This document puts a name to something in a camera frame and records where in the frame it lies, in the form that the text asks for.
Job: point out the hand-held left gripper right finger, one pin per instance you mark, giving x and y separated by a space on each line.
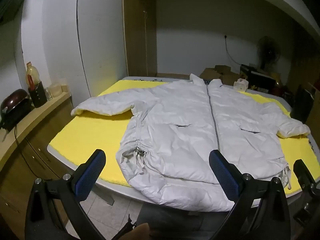
222 177

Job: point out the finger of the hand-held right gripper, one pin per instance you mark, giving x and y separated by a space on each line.
303 175

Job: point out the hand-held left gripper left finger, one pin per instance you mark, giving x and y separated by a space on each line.
91 177

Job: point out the white puffer jacket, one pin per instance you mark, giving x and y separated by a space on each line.
175 130

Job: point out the yellow blanket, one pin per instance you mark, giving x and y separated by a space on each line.
100 130

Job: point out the person's dark trousers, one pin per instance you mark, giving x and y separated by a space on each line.
170 223

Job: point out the black chair back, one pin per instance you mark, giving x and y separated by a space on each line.
302 105

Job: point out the wooden side cabinet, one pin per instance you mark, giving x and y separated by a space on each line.
22 155

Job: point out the small glass jar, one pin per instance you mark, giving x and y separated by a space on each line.
48 94

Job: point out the white round container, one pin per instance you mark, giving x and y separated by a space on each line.
56 90

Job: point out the translucent plastic bag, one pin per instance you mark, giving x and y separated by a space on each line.
240 85

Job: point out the open cardboard box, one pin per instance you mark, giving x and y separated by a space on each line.
208 74
223 69
230 79

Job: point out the dark red kitchen appliance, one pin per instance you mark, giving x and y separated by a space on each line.
15 105

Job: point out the black and yellow box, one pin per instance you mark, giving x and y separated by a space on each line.
257 77

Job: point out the row of small dark bits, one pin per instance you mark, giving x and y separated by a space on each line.
147 80

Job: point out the cooking oil bottle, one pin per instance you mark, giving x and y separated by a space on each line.
32 76

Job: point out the standing fan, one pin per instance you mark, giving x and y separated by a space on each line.
268 51

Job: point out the tall wooden wardrobe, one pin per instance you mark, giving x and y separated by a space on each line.
140 30

